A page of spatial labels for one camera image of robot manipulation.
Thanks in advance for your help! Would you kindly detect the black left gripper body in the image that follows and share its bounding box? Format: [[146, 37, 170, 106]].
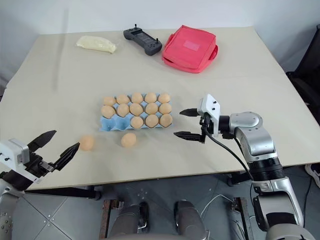
[[24, 150, 58, 179]]

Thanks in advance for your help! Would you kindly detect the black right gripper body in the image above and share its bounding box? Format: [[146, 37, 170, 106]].
[[198, 112, 214, 145]]

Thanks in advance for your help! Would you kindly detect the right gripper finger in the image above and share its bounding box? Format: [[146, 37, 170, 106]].
[[173, 130, 202, 144], [179, 107, 200, 118]]

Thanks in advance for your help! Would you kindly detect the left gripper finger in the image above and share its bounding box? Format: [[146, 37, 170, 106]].
[[27, 129, 58, 154], [53, 142, 81, 172]]

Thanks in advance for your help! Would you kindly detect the brown egg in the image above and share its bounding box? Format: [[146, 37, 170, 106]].
[[103, 96, 118, 107], [120, 132, 138, 149], [129, 102, 144, 117], [158, 102, 173, 116], [79, 135, 96, 152], [130, 115, 145, 130], [131, 91, 144, 104], [157, 92, 172, 104], [144, 91, 158, 104], [144, 102, 159, 116], [100, 104, 116, 120], [116, 103, 131, 118], [116, 93, 131, 105], [158, 113, 174, 128], [144, 113, 160, 128]]

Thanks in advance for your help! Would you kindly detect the blue egg carton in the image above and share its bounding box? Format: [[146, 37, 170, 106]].
[[99, 92, 174, 132]]

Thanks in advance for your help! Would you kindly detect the red fabric bag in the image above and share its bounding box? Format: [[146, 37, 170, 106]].
[[160, 24, 220, 75]]

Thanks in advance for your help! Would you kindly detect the rusty metal table leg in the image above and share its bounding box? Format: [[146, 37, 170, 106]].
[[98, 199, 112, 240], [232, 196, 252, 240]]

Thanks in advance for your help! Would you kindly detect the dark grey rounded shape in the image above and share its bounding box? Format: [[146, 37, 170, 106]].
[[173, 199, 210, 240], [106, 202, 151, 240]]

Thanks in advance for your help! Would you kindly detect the dark grey handheld controller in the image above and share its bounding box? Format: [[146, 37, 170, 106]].
[[122, 23, 163, 57]]

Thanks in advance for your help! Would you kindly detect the black chair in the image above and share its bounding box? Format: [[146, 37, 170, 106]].
[[285, 23, 320, 173]]

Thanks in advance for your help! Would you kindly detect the white filled plastic bag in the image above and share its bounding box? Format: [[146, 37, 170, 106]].
[[75, 35, 118, 54]]

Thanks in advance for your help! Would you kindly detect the black and white shoe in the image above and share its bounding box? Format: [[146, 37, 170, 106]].
[[304, 163, 320, 189]]

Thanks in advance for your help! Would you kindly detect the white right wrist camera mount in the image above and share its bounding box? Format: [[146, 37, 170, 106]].
[[197, 93, 222, 138]]

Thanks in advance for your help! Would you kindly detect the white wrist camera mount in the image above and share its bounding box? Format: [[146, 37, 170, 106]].
[[197, 93, 222, 138], [0, 138, 41, 185]]

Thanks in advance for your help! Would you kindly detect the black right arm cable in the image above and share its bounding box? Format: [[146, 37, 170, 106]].
[[203, 126, 255, 181]]

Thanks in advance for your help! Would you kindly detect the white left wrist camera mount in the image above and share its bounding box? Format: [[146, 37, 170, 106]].
[[0, 138, 41, 185]]

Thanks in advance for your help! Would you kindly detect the black table frame bar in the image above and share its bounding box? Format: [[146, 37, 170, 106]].
[[24, 185, 103, 201]]

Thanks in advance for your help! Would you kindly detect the white floor cable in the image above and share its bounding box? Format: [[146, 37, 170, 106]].
[[201, 193, 242, 227]]

